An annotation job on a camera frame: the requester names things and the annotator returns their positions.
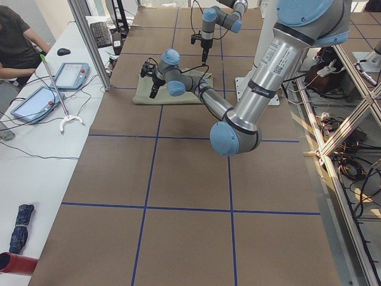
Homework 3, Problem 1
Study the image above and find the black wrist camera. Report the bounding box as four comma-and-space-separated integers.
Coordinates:
140, 61, 157, 78
190, 33, 201, 45

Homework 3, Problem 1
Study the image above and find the red cylinder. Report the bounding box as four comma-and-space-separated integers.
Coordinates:
1, 252, 38, 276

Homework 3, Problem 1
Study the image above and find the seated person dark shirt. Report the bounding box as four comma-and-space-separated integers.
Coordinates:
1, 5, 51, 86

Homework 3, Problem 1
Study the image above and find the near blue teach pendant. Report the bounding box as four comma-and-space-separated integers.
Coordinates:
10, 86, 60, 124

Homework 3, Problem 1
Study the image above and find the white desk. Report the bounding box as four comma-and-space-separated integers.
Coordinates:
0, 14, 135, 260

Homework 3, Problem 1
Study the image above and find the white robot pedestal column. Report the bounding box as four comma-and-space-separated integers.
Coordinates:
235, 0, 298, 106

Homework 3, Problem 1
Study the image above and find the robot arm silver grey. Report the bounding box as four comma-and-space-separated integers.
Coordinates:
198, 0, 248, 65
150, 0, 351, 156

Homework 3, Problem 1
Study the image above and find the far blue teach pendant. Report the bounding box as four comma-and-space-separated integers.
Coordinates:
54, 63, 89, 91

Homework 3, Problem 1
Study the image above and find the black keyboard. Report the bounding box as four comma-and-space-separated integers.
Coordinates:
89, 21, 112, 48

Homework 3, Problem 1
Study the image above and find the olive green long-sleeve shirt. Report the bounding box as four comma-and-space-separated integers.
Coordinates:
132, 67, 215, 105

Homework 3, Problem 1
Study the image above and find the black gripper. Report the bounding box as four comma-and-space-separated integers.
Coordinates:
201, 38, 212, 66
149, 71, 164, 99

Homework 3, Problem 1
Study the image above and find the black computer mouse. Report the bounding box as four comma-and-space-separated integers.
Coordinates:
57, 48, 71, 56

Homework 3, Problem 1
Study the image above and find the reacher grabber stick tool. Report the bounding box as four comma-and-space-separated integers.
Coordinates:
39, 54, 84, 135

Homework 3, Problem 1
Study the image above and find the blue teach pendant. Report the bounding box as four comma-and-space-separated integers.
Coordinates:
10, 86, 60, 124
54, 63, 89, 91

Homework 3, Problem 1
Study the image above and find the folded dark blue umbrella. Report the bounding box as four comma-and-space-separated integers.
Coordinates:
8, 204, 35, 254

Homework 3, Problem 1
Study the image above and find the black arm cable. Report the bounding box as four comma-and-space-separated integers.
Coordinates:
145, 58, 215, 93
189, 0, 203, 38

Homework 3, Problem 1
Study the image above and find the aluminium frame post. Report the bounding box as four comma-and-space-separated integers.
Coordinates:
67, 0, 111, 91

